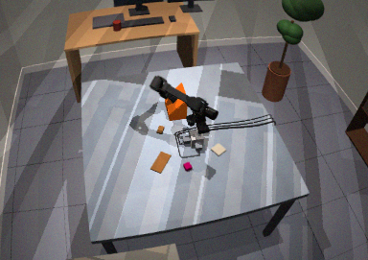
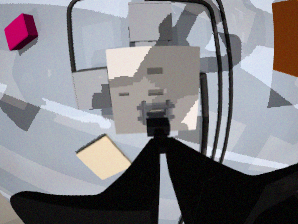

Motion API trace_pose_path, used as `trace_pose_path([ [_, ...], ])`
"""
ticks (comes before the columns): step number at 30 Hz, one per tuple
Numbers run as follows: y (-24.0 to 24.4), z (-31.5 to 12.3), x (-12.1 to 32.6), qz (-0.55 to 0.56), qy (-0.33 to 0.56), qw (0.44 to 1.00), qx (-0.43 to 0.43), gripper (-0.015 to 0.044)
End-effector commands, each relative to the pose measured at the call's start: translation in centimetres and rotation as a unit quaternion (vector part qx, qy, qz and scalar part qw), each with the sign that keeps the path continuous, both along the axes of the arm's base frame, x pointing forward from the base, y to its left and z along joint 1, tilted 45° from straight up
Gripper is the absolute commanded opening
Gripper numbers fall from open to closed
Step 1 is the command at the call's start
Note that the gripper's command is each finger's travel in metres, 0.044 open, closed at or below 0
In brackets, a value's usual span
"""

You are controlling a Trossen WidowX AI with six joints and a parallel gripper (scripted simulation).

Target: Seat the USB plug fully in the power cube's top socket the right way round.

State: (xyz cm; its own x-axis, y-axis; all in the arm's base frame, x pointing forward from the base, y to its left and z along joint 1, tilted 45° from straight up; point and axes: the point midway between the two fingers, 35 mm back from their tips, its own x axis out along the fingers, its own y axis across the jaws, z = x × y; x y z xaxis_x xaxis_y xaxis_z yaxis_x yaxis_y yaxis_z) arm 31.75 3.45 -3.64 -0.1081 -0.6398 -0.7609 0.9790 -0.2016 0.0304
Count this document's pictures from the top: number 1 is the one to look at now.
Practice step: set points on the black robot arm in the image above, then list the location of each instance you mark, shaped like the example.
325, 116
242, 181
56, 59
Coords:
167, 91

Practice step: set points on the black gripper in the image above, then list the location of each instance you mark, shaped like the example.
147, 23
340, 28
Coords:
202, 127

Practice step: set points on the magenta cube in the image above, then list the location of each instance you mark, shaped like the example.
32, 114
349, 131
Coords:
187, 166

